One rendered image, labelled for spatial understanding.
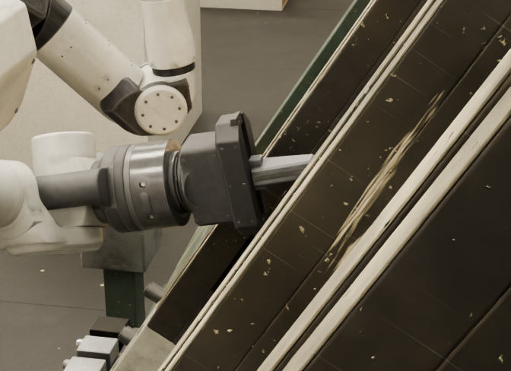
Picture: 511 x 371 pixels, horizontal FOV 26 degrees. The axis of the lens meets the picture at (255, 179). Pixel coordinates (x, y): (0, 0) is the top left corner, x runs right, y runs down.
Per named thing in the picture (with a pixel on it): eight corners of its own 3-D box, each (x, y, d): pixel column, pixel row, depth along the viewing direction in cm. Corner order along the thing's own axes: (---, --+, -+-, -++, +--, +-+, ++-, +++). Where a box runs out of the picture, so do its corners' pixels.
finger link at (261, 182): (317, 159, 109) (256, 166, 110) (312, 172, 106) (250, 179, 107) (319, 174, 109) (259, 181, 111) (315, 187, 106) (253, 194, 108)
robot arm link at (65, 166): (160, 233, 115) (60, 243, 118) (151, 131, 117) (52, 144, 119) (119, 229, 105) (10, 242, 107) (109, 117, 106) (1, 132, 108)
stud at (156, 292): (161, 299, 170) (144, 289, 170) (169, 288, 169) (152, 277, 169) (157, 308, 168) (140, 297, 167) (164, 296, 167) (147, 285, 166)
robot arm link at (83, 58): (144, 164, 164) (29, 65, 156) (138, 133, 176) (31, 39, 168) (198, 110, 162) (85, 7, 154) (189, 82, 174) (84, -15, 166)
